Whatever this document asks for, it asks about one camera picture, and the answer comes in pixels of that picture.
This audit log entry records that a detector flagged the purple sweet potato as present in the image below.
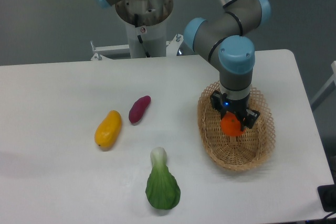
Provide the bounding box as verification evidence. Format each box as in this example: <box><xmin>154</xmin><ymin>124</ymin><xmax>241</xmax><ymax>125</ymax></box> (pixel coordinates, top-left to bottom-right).
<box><xmin>128</xmin><ymin>95</ymin><xmax>151</xmax><ymax>124</ymax></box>

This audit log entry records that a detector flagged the white frame at right edge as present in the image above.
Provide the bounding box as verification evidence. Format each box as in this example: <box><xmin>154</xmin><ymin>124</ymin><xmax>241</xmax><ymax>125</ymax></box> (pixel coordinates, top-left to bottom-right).
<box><xmin>310</xmin><ymin>61</ymin><xmax>335</xmax><ymax>111</ymax></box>

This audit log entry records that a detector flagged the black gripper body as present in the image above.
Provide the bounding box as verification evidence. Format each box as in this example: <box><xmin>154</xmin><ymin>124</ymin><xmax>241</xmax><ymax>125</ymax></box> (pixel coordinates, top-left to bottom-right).
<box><xmin>220</xmin><ymin>93</ymin><xmax>249</xmax><ymax>119</ymax></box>

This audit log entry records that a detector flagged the yellow mango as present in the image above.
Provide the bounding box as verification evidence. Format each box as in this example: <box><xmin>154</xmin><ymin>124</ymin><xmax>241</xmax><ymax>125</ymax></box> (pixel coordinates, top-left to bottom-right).
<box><xmin>94</xmin><ymin>110</ymin><xmax>122</xmax><ymax>148</ymax></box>

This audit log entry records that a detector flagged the woven wicker basket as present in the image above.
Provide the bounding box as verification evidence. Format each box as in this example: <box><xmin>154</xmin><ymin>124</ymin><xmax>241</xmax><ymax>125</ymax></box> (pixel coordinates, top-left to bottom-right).
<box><xmin>197</xmin><ymin>81</ymin><xmax>276</xmax><ymax>172</ymax></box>

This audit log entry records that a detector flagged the black cable on pedestal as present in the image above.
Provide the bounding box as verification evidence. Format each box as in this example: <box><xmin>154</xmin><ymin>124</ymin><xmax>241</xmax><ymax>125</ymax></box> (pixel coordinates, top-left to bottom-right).
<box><xmin>134</xmin><ymin>13</ymin><xmax>151</xmax><ymax>58</ymax></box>

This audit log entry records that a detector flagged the black device at table edge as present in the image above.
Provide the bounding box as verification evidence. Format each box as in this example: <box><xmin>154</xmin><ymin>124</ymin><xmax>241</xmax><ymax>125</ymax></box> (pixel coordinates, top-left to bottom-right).
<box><xmin>317</xmin><ymin>185</ymin><xmax>335</xmax><ymax>212</ymax></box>

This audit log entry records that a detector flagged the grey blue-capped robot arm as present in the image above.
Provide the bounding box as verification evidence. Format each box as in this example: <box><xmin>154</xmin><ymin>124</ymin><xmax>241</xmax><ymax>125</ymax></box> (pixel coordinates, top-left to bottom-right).
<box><xmin>96</xmin><ymin>0</ymin><xmax>271</xmax><ymax>136</ymax></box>

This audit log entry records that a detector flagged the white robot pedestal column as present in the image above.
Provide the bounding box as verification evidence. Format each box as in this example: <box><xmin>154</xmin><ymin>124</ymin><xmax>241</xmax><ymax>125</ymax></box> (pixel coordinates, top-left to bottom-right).
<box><xmin>114</xmin><ymin>0</ymin><xmax>174</xmax><ymax>59</ymax></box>

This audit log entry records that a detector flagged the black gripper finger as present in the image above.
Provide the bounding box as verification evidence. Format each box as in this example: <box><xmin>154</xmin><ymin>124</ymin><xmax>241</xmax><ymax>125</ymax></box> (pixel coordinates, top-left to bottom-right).
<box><xmin>210</xmin><ymin>90</ymin><xmax>227</xmax><ymax>119</ymax></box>
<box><xmin>240</xmin><ymin>109</ymin><xmax>260</xmax><ymax>131</ymax></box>

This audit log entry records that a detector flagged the orange fruit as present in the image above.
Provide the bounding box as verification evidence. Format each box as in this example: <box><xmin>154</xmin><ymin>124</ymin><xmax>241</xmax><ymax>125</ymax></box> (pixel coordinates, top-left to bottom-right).
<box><xmin>220</xmin><ymin>112</ymin><xmax>246</xmax><ymax>137</ymax></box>

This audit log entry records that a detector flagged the white metal base frame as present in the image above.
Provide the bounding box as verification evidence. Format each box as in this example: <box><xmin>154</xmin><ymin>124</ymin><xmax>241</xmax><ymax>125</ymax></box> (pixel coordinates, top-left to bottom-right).
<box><xmin>90</xmin><ymin>34</ymin><xmax>194</xmax><ymax>61</ymax></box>

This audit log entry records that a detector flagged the green bok choy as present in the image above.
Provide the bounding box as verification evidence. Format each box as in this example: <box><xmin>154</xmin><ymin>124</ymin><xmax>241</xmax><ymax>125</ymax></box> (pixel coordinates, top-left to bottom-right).
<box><xmin>145</xmin><ymin>147</ymin><xmax>181</xmax><ymax>210</ymax></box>

